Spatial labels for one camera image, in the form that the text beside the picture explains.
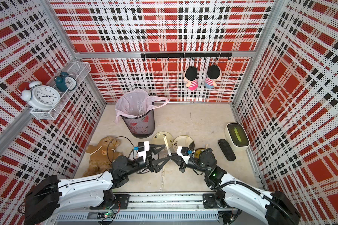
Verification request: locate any doll with pink dress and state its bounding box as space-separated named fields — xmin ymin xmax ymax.
xmin=184 ymin=66 xmax=198 ymax=91

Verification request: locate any pink plastic bin liner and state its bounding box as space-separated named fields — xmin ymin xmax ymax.
xmin=115 ymin=89 xmax=169 ymax=123

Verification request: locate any black hook rail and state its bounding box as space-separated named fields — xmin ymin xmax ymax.
xmin=140 ymin=52 xmax=233 ymax=60

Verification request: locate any white orange patterned plate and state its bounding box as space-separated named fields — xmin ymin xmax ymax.
xmin=128 ymin=148 xmax=138 ymax=160

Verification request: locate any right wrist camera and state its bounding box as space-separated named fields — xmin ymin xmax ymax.
xmin=177 ymin=146 xmax=192 ymax=165

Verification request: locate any white box with green display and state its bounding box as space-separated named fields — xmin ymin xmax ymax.
xmin=224 ymin=122 xmax=250 ymax=152

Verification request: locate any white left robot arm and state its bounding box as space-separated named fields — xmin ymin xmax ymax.
xmin=24 ymin=141 xmax=165 ymax=225

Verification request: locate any cream plate with flowers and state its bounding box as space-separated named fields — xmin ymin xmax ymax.
xmin=151 ymin=131 xmax=174 ymax=147

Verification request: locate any green circuit board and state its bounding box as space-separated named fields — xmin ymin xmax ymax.
xmin=97 ymin=212 xmax=115 ymax=221

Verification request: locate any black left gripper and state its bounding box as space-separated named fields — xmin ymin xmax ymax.
xmin=125 ymin=144 xmax=170 ymax=176

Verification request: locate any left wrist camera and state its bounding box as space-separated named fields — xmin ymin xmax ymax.
xmin=134 ymin=141 xmax=150 ymax=162

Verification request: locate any black mesh trash bin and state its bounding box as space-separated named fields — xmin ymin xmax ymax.
xmin=121 ymin=110 xmax=155 ymax=139

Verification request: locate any yellow dark patterned plate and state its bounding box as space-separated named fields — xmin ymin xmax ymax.
xmin=194 ymin=148 xmax=206 ymax=159

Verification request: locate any brown teddy bear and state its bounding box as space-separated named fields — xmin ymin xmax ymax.
xmin=83 ymin=136 xmax=122 ymax=177

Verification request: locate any cream plate with black pattern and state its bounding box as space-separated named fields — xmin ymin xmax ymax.
xmin=173 ymin=136 xmax=195 ymax=152

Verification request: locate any doll with striped shirt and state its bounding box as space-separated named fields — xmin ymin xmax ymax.
xmin=205 ymin=65 xmax=222 ymax=89

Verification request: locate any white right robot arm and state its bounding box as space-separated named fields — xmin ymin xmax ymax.
xmin=169 ymin=147 xmax=301 ymax=225

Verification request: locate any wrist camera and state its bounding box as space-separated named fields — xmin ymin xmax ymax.
xmin=177 ymin=146 xmax=192 ymax=165
xmin=134 ymin=141 xmax=150 ymax=162

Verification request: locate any teal alarm clock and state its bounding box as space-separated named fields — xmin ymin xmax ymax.
xmin=54 ymin=72 xmax=77 ymax=92

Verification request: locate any black remote control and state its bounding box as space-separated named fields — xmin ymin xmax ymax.
xmin=218 ymin=139 xmax=236 ymax=161

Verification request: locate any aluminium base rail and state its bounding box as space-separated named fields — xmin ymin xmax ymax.
xmin=45 ymin=192 xmax=243 ymax=225

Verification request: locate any white wire wall shelf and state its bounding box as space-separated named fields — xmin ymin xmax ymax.
xmin=30 ymin=61 xmax=91 ymax=120

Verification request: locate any white alarm clock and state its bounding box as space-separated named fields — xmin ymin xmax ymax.
xmin=21 ymin=81 xmax=61 ymax=111

